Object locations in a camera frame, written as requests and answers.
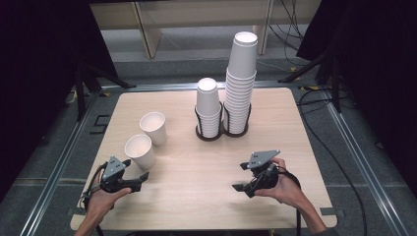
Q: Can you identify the person's right hand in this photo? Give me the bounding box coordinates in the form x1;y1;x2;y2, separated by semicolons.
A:
255;157;310;211

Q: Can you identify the short stack of paper cups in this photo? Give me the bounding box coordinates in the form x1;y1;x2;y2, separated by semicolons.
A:
195;77;222;139

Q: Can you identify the light wooden furniture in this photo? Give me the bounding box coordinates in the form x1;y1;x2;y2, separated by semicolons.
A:
89;0;274;60

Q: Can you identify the bundle of black cables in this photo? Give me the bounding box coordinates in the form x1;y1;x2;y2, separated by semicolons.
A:
268;0;308;52

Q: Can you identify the black curtain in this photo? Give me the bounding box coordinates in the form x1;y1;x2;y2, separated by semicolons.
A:
0;0;120;201
296;0;417;198

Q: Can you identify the tall stack of paper cups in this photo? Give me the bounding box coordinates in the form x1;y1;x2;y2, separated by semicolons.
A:
223;30;260;135

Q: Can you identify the white paper cup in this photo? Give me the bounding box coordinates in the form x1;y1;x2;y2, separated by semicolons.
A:
139;111;167;147
124;133;157;171

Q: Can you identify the black floor cable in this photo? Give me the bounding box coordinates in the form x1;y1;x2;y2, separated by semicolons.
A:
296;88;368;236

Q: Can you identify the black metal stand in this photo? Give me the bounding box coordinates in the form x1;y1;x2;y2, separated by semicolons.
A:
277;48;344;114
74;62;138;123

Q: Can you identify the aluminium floor rail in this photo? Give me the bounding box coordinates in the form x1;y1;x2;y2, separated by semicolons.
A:
319;89;412;236
19;92;99;236
99;81;304;93

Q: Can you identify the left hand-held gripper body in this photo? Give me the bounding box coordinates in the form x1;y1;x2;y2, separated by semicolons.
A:
99;155;143;194

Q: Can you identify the black wire cup holder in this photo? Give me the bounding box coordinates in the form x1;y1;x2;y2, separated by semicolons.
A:
194;101;253;143

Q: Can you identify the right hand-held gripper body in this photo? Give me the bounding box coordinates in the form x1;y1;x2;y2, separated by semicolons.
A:
245;148;281;195

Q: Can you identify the person's left hand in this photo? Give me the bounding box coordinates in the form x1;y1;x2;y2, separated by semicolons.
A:
84;187;133;221

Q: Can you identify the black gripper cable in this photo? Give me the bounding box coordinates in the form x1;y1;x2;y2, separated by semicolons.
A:
275;165;303;236
80;161;110;236

